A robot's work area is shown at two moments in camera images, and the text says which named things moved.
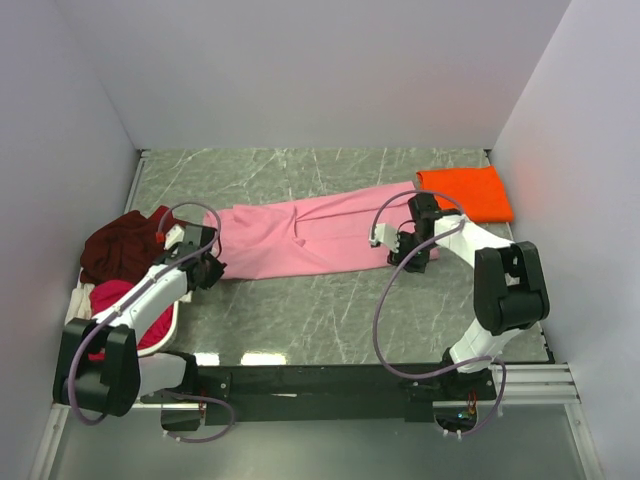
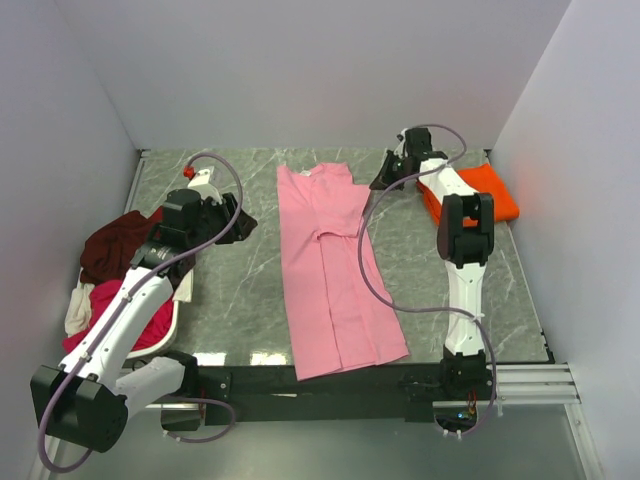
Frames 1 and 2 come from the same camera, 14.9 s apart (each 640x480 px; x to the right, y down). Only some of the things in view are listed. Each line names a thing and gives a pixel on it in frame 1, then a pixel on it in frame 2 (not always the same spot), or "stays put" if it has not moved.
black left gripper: x=210 y=272 to x=229 y=217
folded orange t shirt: x=476 y=192 stays put
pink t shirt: x=310 y=234 to x=339 y=319
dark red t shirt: x=124 y=248 stays put
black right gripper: x=407 y=252 to x=398 y=166
